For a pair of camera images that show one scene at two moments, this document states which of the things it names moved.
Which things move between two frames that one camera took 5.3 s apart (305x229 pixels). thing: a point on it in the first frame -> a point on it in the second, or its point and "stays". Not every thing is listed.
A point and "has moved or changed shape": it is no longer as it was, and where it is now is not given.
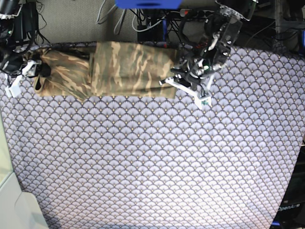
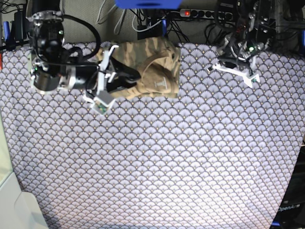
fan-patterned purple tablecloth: (126, 162) stays
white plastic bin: (18, 210) stays
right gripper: (208, 57) -> (240, 47)
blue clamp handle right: (303, 38) stays
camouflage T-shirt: (108, 69) has moved or changed shape
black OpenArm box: (291, 213) stays
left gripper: (42, 69) -> (112, 75)
